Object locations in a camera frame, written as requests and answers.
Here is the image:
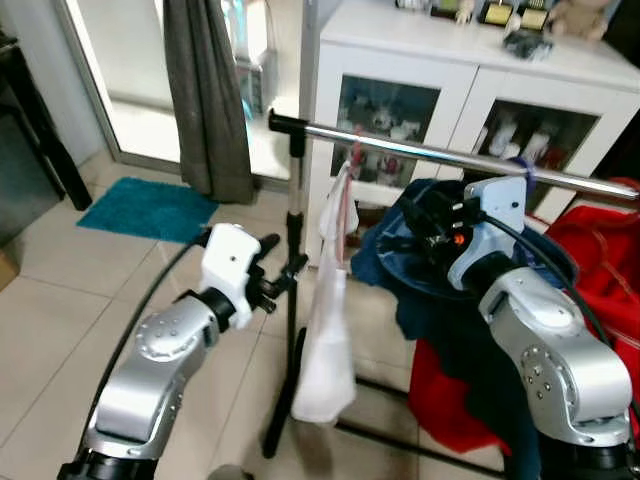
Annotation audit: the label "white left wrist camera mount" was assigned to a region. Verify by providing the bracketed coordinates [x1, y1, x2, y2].
[200, 224, 263, 331]

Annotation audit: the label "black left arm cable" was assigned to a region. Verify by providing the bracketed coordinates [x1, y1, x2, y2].
[85, 228, 213, 431]

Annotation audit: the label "black door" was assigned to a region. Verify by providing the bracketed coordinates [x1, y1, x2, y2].
[600, 0, 640, 186]

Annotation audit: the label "small black object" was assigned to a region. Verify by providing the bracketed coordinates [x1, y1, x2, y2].
[502, 30, 555, 63]

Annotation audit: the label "clear plastic appliance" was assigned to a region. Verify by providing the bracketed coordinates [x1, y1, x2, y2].
[222, 0, 281, 123]

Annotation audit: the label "red plastic hanger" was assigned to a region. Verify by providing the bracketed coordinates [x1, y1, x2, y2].
[605, 176, 640, 196]

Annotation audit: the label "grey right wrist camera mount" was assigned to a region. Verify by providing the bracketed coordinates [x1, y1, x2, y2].
[447, 176, 528, 291]

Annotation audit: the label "blue wire hanger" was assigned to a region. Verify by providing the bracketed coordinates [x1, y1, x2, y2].
[503, 153, 538, 191]

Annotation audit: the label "beige plush toy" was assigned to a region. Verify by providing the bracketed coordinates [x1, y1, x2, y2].
[548, 0, 612, 43]

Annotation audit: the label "small gold picture frame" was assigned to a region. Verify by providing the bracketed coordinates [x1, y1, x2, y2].
[477, 0, 514, 27]
[514, 2, 552, 32]

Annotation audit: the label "white glass-door cabinet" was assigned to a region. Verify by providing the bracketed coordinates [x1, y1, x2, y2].
[303, 0, 640, 269]

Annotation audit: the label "white hanging garment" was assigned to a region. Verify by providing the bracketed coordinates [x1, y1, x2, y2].
[290, 160, 359, 426]

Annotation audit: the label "black clothes rack upright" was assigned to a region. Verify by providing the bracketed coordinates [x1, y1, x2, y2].
[262, 128, 309, 461]

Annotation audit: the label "chrome clothes rack rail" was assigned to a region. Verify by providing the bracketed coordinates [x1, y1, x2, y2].
[268, 108, 640, 201]

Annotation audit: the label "black clothes rack base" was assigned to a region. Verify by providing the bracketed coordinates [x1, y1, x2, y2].
[335, 376, 506, 479]

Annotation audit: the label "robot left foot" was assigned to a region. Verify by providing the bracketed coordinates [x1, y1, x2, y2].
[205, 464, 256, 480]

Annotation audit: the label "grey curtain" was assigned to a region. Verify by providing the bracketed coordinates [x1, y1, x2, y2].
[162, 0, 257, 206]

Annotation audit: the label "thin red wire hanger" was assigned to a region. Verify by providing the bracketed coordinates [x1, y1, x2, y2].
[335, 135, 363, 273]

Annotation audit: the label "teal floor mat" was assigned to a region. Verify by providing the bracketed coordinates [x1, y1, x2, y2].
[76, 176, 220, 245]

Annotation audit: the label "blue denim jeans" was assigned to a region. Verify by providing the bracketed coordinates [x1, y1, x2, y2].
[350, 178, 586, 480]

